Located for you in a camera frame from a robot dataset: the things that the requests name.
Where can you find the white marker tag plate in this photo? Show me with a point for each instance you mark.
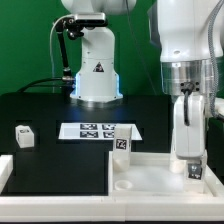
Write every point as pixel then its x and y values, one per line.
pixel 94 131

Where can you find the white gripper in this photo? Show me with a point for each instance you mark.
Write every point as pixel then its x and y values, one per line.
pixel 189 140

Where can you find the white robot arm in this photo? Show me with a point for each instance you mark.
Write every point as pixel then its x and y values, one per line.
pixel 189 34

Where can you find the white U-shaped boundary fence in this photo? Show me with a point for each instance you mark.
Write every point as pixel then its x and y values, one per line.
pixel 110 208

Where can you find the black camera on mount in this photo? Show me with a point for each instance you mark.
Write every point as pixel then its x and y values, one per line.
pixel 75 23

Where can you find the white square table top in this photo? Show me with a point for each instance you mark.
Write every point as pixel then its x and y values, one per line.
pixel 149 175

